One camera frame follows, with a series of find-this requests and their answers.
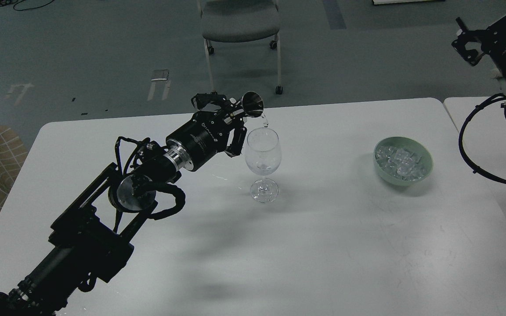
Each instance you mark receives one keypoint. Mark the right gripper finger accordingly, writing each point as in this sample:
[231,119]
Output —
[470,43]

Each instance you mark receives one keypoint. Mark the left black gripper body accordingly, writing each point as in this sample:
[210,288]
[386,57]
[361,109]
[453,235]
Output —
[196,142]

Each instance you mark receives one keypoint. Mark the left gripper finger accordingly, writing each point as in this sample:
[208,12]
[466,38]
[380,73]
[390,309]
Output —
[215,107]
[237,141]

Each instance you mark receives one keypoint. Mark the steel cocktail jigger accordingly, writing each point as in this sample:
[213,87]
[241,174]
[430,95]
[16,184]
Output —
[249,105]

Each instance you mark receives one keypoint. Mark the clear ice cubes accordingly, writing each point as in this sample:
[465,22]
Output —
[401,163]

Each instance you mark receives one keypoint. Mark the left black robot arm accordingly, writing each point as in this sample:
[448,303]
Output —
[92,237]

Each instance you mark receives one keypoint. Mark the clear wine glass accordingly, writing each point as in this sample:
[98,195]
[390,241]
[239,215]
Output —
[263,156]

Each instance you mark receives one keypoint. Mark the grey floor plate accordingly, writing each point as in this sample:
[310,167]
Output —
[160,75]

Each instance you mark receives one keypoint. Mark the grey office chair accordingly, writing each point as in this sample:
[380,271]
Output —
[240,21]

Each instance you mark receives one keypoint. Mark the green bowl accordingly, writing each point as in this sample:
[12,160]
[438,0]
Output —
[412,145]

